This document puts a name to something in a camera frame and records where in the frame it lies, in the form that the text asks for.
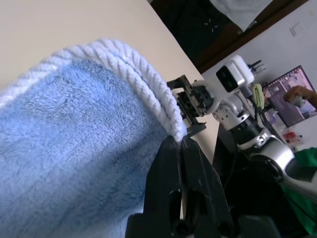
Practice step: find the white wall socket plate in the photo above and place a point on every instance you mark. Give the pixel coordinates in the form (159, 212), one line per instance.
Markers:
(298, 29)

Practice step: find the light blue towel white trim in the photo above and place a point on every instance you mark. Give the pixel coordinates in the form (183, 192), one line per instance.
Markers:
(74, 124)

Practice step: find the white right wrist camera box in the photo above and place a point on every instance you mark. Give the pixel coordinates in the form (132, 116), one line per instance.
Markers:
(235, 72)

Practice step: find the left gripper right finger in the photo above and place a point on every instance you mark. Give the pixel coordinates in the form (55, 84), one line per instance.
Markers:
(200, 178)

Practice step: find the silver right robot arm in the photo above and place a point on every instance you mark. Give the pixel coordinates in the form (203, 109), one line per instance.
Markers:
(272, 151)

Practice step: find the white sheet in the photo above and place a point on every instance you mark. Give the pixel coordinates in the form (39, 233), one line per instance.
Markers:
(242, 12)

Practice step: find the bystander bare hand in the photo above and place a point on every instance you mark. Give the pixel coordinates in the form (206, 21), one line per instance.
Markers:
(301, 91)

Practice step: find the bystander green shirt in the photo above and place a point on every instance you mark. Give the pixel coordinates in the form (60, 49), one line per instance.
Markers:
(307, 161)

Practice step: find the small red box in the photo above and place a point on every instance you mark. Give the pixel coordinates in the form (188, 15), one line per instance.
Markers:
(289, 137)

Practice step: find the small grey handheld device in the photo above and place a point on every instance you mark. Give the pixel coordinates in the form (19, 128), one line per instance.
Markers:
(299, 101)

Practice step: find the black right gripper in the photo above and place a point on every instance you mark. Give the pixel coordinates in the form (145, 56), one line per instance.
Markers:
(198, 100)

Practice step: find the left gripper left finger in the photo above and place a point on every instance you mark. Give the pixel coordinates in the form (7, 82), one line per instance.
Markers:
(163, 178)

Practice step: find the computer monitor black frame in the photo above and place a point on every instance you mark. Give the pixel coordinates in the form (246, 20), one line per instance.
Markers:
(284, 114)

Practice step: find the black cabinet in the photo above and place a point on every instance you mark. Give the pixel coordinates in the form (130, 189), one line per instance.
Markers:
(188, 29)

